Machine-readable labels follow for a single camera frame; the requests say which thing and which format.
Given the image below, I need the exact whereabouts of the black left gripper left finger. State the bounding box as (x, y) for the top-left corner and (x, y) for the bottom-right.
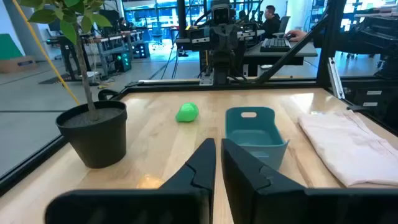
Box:
(45, 138), (217, 224)

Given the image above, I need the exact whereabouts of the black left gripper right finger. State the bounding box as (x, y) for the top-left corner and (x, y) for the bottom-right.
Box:
(221, 138), (398, 224)

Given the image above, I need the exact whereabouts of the tan toy potato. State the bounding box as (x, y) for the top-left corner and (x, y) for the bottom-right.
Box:
(136, 174), (165, 190)

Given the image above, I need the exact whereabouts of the bright green toy produce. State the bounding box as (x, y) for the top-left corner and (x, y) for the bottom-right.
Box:
(175, 102), (200, 123)

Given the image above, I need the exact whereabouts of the person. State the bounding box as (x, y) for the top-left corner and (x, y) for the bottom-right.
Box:
(260, 4), (282, 40)

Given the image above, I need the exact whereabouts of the black computer keyboard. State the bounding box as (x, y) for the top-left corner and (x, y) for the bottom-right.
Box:
(259, 37), (292, 53)

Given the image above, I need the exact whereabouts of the grey office desk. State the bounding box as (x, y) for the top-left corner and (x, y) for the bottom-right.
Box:
(244, 39), (318, 77)

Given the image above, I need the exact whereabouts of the grey office chair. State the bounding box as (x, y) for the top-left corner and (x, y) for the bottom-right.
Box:
(277, 15), (292, 35)

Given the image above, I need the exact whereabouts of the blue office chair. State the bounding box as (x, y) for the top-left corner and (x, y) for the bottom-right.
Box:
(150, 21), (165, 49)

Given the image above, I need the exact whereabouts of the person's hand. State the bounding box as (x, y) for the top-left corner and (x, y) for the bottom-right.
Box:
(285, 29), (308, 43)

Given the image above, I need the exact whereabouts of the teal plastic bin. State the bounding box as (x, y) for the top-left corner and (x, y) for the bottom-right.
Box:
(225, 106), (290, 171)

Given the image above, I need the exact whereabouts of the folded pale pink cloth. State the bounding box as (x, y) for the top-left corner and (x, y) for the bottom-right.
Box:
(297, 110), (398, 189)

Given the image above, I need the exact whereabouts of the black plant pot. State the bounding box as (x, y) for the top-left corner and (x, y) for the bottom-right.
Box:
(55, 100), (128, 169)

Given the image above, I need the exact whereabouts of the computer tower with green lights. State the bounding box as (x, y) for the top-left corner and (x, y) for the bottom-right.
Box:
(114, 51), (133, 73)

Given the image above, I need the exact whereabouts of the metal-legged workbench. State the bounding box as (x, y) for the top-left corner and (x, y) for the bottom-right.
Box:
(57, 29), (146, 82)

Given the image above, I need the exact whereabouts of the green leafy plant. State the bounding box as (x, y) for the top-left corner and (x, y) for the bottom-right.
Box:
(18, 0), (113, 122)

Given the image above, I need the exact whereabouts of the cardboard box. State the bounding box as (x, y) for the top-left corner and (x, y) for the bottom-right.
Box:
(0, 55), (38, 75)

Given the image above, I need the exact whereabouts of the green panel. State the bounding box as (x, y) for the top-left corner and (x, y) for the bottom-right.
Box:
(0, 33), (25, 60)

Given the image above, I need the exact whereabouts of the black metal table frame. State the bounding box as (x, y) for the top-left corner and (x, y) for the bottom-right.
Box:
(0, 0), (398, 197)

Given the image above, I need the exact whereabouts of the short aluminium rail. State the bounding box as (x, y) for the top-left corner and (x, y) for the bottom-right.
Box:
(326, 57), (346, 100)

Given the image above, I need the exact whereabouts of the black cable loop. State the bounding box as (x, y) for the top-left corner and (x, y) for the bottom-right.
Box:
(98, 89), (121, 101)

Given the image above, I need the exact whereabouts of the yellow hanging cable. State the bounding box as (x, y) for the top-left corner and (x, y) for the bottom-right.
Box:
(12, 0), (81, 106)

